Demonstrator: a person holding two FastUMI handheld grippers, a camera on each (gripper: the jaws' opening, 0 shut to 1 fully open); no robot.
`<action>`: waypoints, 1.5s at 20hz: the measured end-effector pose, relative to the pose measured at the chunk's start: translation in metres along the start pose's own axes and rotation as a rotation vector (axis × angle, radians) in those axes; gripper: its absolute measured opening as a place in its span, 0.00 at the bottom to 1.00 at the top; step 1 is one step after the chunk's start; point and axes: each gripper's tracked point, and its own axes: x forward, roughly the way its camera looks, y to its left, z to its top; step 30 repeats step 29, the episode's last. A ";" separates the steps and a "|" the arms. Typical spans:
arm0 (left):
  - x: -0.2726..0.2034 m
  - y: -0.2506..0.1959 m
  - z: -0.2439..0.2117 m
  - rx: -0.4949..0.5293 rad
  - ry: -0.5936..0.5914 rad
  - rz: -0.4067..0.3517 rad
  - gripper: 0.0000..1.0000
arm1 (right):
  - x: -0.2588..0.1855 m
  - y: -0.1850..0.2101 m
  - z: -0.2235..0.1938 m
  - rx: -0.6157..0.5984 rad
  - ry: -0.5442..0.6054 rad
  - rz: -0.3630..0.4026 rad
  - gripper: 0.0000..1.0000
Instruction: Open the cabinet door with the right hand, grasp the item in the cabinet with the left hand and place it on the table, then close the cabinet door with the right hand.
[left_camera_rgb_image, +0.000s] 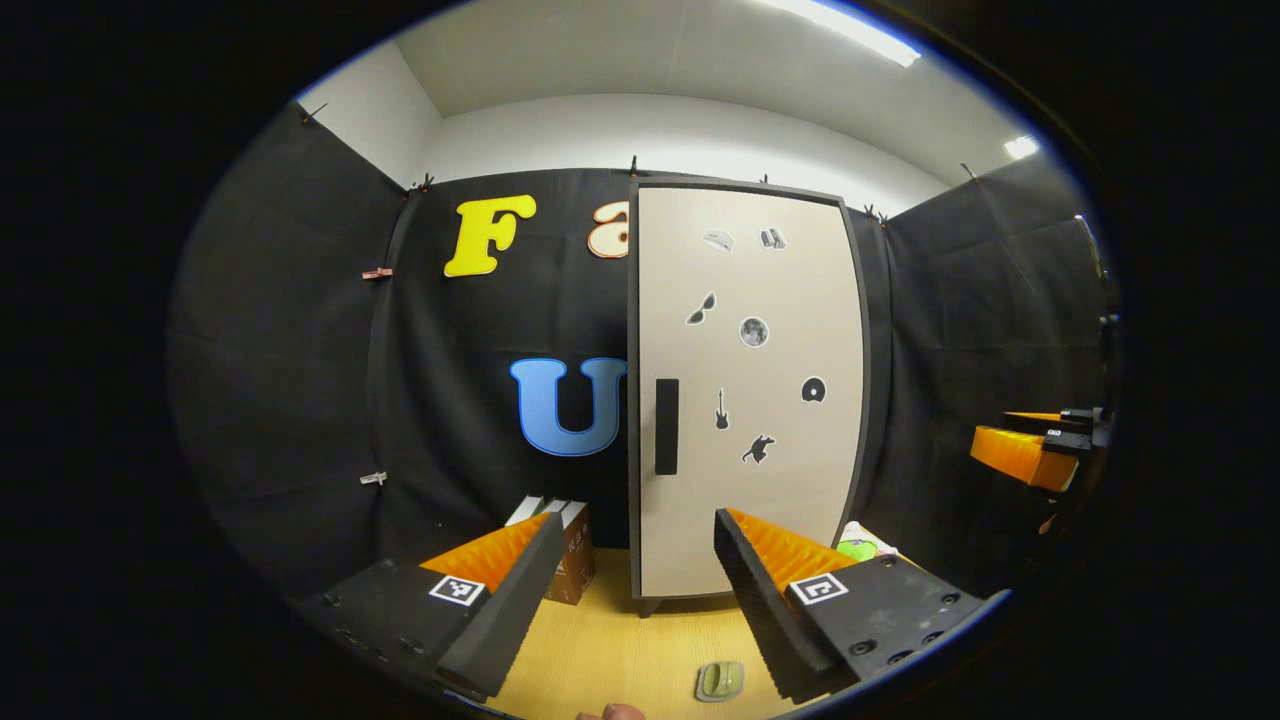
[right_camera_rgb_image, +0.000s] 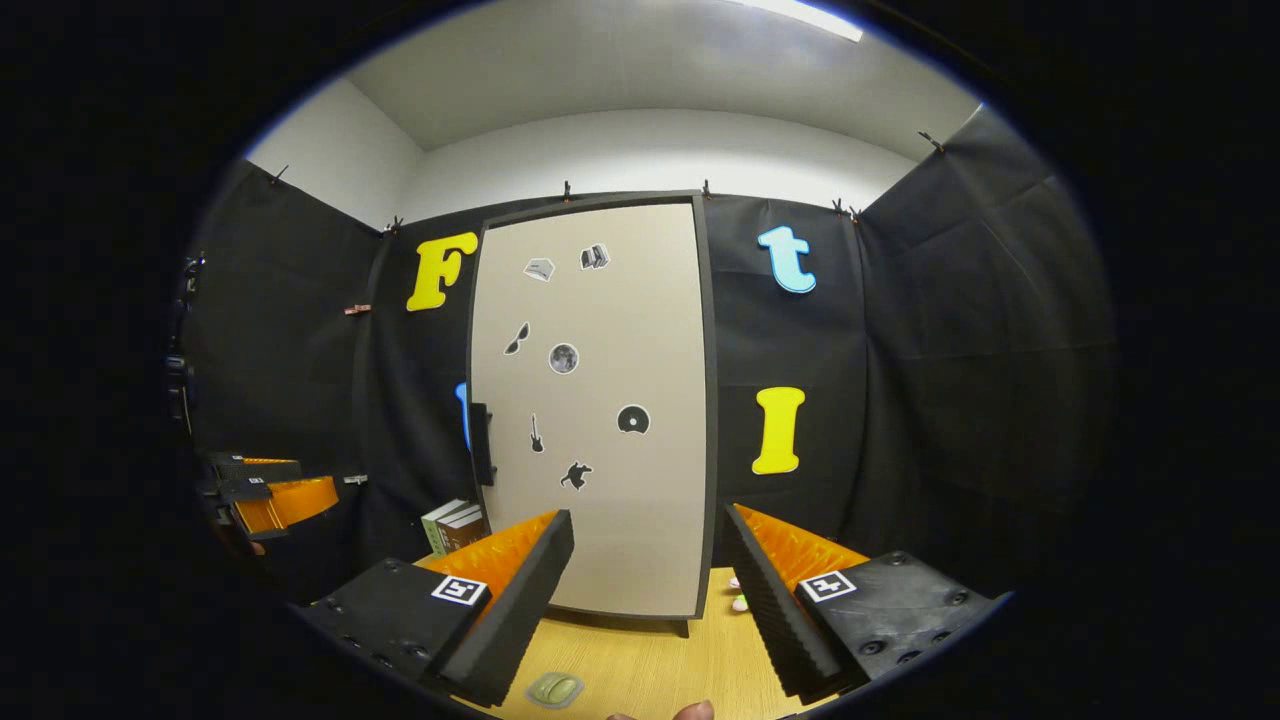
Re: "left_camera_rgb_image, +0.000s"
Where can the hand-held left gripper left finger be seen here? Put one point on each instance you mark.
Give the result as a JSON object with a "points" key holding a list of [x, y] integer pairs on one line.
{"points": [[515, 610]]}

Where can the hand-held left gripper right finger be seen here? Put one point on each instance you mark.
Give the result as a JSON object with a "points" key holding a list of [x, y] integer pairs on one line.
{"points": [[765, 610]]}

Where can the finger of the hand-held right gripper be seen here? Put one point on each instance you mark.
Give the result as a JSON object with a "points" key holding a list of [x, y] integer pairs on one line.
{"points": [[1015, 455], [1035, 415]]}

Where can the green coaster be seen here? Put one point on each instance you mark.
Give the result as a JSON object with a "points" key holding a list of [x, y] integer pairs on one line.
{"points": [[702, 690]]}

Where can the dark grey cabinet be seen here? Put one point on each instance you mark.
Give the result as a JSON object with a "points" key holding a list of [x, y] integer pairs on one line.
{"points": [[750, 183]]}

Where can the brown book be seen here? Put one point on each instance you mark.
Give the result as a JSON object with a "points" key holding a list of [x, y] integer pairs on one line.
{"points": [[578, 560]]}

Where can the green book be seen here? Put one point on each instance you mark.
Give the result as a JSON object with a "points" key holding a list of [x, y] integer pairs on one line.
{"points": [[522, 512]]}

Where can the grey-brown book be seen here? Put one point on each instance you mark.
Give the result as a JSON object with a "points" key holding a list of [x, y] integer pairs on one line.
{"points": [[556, 505]]}

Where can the green and white plush toy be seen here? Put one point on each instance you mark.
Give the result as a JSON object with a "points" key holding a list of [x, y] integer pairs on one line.
{"points": [[860, 545]]}

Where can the silver clip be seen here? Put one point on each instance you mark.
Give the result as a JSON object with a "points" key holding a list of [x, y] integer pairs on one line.
{"points": [[373, 478]]}

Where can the small ceiling light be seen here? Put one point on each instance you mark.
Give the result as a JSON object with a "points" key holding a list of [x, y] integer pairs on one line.
{"points": [[1022, 147]]}

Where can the black backdrop cloth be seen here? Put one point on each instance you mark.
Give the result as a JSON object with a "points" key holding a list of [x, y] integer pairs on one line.
{"points": [[300, 350]]}

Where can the copper clip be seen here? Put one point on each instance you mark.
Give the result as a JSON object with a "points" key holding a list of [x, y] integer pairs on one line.
{"points": [[377, 273]]}

